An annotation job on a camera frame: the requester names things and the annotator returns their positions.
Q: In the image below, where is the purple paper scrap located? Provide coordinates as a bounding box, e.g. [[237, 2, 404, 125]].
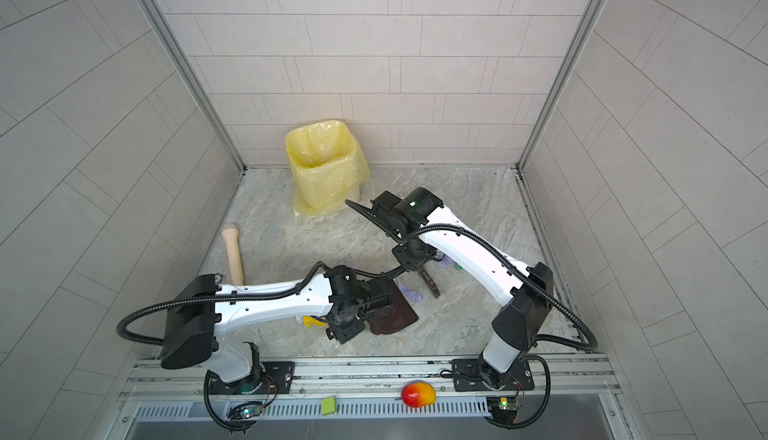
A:
[[437, 254, 458, 269], [396, 280, 423, 304]]

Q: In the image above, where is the right circuit board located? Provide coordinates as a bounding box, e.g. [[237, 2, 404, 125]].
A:
[[485, 397, 522, 429]]

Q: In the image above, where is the dark brown dustpan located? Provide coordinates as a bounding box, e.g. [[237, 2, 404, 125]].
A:
[[367, 280, 419, 335]]

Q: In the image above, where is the aluminium rail frame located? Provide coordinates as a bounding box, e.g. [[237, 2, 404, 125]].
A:
[[107, 352, 637, 440]]

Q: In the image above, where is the purple paper scrap far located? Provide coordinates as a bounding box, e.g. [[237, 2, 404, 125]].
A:
[[396, 280, 423, 304]]

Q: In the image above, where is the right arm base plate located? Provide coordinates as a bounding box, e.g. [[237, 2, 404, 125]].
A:
[[449, 358, 535, 392]]

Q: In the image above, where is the green foam cube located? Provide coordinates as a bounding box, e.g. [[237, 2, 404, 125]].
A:
[[321, 396, 337, 416]]

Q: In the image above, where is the red yellow toy mango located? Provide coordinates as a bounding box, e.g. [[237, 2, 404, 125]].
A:
[[401, 381, 437, 409]]

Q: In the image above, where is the left circuit board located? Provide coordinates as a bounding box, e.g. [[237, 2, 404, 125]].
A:
[[227, 401, 264, 422]]

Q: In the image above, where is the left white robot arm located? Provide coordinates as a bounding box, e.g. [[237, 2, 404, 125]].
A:
[[116, 261, 403, 384]]

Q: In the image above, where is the vertical aluminium corner post left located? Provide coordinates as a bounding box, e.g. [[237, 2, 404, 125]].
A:
[[136, 0, 247, 174]]

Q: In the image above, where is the vertical aluminium corner post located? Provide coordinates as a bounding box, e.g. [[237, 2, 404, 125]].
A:
[[517, 0, 607, 172], [136, 0, 247, 174]]

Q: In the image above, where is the yellow paper scrap left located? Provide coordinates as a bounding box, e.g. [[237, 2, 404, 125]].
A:
[[301, 316, 327, 328]]

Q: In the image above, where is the yellow bagged trash bin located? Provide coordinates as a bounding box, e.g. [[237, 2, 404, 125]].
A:
[[284, 119, 371, 216]]

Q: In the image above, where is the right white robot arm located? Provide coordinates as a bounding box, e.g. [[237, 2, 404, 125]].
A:
[[345, 187, 598, 389]]

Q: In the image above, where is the purple paper scrap right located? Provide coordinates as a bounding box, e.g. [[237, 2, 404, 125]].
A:
[[437, 254, 458, 269]]

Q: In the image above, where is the vertical aluminium corner post right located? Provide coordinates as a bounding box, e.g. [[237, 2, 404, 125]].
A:
[[517, 0, 607, 172]]

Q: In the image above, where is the brown hand brush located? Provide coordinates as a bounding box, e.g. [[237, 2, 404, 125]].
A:
[[418, 268, 441, 298]]

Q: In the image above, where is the circuit board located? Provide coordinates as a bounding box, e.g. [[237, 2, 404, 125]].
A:
[[485, 397, 522, 429], [227, 401, 264, 422]]

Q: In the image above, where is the beige wooden pestle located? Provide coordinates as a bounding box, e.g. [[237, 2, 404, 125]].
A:
[[221, 223, 245, 286]]

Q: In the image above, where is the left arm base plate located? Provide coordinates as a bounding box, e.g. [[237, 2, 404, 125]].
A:
[[204, 361, 295, 396]]

